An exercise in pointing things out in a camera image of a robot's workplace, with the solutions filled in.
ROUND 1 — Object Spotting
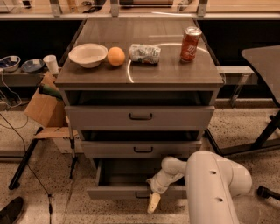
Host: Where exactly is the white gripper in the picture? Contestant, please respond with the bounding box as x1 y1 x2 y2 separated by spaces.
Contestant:
146 174 169 214

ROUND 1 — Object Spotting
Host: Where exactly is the grey bottom drawer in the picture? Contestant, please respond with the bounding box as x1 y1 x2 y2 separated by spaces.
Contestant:
86 157 189 200

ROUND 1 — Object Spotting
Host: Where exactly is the grey drawer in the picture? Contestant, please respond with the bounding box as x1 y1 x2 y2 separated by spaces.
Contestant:
81 141 201 158
65 106 214 130
86 157 189 200

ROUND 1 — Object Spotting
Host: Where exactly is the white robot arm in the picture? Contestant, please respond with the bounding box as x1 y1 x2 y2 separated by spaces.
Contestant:
147 150 252 224

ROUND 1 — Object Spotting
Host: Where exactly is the grey middle drawer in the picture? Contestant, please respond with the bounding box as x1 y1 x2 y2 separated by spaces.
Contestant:
81 141 201 158

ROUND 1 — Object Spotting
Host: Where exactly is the grey top drawer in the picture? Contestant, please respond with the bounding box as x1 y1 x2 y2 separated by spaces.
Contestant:
65 106 214 130

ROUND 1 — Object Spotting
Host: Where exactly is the grey drawer cabinet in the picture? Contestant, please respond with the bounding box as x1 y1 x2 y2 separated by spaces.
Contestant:
54 17 225 176

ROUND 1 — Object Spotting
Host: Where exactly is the black stand leg right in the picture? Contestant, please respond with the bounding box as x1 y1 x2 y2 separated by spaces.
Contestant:
205 129 222 156

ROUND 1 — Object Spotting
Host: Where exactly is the silver tripod pole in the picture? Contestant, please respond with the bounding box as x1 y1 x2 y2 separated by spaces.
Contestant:
66 117 78 179

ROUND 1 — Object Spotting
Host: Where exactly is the brown cardboard box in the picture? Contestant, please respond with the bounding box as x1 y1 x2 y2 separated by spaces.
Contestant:
24 72 79 140

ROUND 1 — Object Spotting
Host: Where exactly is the black tripod leg left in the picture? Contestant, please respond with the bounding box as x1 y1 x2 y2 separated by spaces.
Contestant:
8 138 39 190

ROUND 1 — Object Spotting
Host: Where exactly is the crumpled chip bag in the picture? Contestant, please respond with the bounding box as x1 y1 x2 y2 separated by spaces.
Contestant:
129 44 161 64

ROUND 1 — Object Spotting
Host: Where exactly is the black shoe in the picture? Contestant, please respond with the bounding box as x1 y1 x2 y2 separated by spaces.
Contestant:
0 197 24 224

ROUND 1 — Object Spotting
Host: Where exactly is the orange fruit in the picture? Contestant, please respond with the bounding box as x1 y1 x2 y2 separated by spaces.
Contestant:
108 47 125 67

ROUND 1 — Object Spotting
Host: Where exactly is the white bowl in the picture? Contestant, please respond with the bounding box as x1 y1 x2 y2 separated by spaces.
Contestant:
68 44 108 68

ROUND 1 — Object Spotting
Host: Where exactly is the red soda can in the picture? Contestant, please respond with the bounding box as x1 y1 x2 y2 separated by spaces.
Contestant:
180 26 202 62

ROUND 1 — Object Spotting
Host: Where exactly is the white paper cup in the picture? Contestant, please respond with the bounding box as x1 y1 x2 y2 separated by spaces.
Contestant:
43 55 59 74

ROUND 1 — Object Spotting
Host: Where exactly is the blue patterned bowl right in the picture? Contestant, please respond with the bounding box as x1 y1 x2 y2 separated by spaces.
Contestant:
21 59 45 74

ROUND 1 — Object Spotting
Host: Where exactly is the blue patterned bowl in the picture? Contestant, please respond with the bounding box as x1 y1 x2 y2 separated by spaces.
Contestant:
0 56 21 73
21 59 45 74

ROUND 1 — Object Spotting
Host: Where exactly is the blue patterned bowl left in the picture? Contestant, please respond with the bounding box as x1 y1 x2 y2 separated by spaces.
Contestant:
0 56 21 73

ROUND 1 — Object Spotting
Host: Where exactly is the black floor cable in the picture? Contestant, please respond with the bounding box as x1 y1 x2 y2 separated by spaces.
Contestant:
0 112 54 224

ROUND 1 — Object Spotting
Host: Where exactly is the green handled tool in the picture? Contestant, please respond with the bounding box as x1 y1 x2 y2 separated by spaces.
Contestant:
38 83 62 100

